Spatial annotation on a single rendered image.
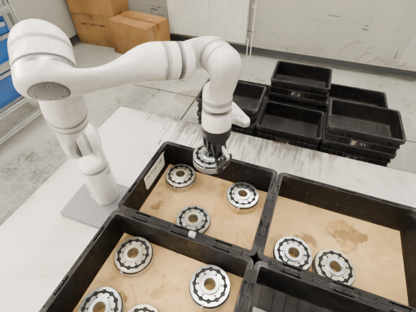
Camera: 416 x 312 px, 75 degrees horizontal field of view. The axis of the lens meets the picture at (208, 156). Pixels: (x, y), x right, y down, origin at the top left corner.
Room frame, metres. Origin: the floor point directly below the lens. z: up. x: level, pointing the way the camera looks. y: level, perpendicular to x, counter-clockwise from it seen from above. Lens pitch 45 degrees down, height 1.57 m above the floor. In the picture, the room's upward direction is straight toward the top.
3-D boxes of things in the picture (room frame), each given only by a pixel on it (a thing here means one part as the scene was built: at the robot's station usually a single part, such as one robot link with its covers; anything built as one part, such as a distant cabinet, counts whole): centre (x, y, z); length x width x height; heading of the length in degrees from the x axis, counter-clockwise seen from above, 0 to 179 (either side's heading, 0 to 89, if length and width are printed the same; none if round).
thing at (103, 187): (0.62, 0.38, 0.81); 0.09 x 0.09 x 0.17; 76
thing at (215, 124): (0.54, -0.04, 1.17); 0.11 x 0.09 x 0.06; 116
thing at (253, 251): (0.50, 0.02, 0.92); 0.40 x 0.30 x 0.02; 69
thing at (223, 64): (0.53, -0.03, 1.27); 0.09 x 0.07 x 0.15; 24
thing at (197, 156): (0.56, -0.01, 1.00); 0.10 x 0.10 x 0.01
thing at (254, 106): (1.54, -0.16, 0.37); 0.40 x 0.30 x 0.45; 70
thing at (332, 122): (1.27, -0.91, 0.37); 0.40 x 0.30 x 0.45; 70
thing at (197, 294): (0.25, 0.00, 0.86); 0.10 x 0.10 x 0.01
